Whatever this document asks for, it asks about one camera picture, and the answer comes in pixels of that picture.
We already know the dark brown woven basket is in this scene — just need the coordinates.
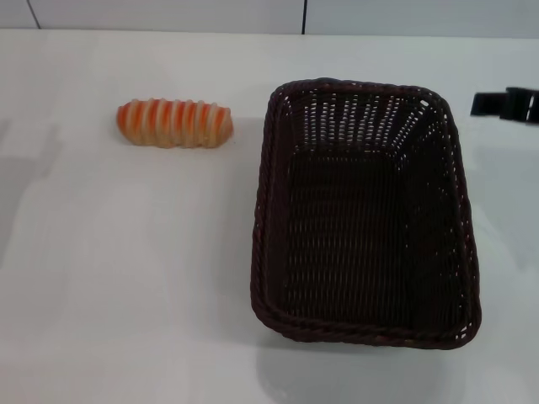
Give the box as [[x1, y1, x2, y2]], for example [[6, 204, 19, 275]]
[[251, 77, 483, 351]]

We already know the orange striped bread loaf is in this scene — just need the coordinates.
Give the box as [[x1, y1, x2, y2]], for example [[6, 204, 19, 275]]
[[116, 97, 234, 150]]

